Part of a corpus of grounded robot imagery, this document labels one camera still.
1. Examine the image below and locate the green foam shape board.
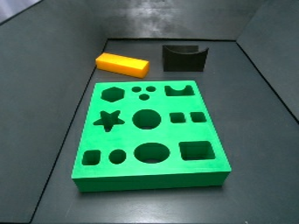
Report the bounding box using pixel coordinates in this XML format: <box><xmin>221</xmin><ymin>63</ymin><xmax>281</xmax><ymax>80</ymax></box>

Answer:
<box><xmin>70</xmin><ymin>80</ymin><xmax>230</xmax><ymax>192</ymax></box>

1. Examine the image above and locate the black curved fixture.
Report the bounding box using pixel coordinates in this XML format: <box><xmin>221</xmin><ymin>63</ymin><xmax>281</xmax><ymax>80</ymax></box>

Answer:
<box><xmin>162</xmin><ymin>45</ymin><xmax>209</xmax><ymax>72</ymax></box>

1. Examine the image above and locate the yellow rectangular block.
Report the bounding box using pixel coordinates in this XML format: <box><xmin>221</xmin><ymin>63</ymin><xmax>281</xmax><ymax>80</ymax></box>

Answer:
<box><xmin>96</xmin><ymin>52</ymin><xmax>149</xmax><ymax>78</ymax></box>

